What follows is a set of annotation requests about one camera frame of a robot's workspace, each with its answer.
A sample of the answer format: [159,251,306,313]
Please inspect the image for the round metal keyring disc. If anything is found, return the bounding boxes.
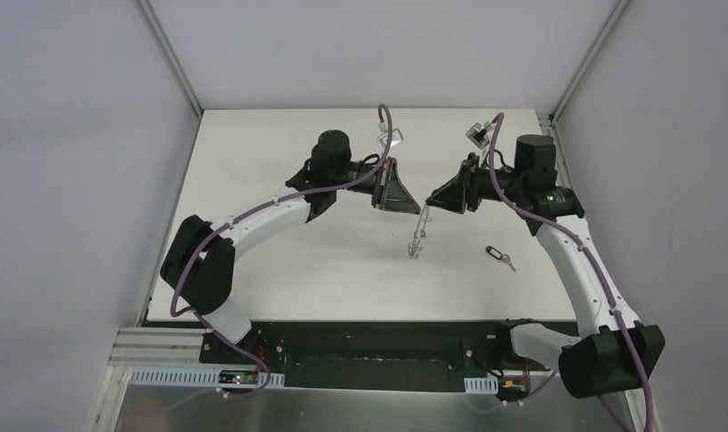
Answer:
[407,203,431,259]

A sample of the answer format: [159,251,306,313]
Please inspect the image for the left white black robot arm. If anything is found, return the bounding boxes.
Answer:
[160,130,421,365]

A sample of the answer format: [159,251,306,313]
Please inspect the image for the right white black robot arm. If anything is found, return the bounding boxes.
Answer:
[427,134,665,401]

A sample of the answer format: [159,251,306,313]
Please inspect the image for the key with black tag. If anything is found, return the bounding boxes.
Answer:
[486,246,517,272]

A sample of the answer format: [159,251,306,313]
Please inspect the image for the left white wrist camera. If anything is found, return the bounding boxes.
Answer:
[377,128,404,149]

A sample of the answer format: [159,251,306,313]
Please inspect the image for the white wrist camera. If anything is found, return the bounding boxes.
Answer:
[377,128,404,149]
[465,121,496,149]

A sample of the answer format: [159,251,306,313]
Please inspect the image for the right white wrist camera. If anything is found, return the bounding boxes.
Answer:
[465,121,496,149]

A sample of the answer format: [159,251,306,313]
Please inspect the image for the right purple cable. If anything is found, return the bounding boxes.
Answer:
[489,112,657,432]

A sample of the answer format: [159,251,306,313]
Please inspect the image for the purple cable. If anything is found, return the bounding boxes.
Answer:
[489,112,657,432]
[169,103,394,400]

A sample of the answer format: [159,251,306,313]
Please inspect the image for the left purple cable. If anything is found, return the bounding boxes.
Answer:
[169,103,394,400]

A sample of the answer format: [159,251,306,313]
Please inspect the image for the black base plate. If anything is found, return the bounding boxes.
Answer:
[199,320,546,392]

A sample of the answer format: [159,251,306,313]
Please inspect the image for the right white cable duct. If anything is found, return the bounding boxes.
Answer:
[463,375,499,395]

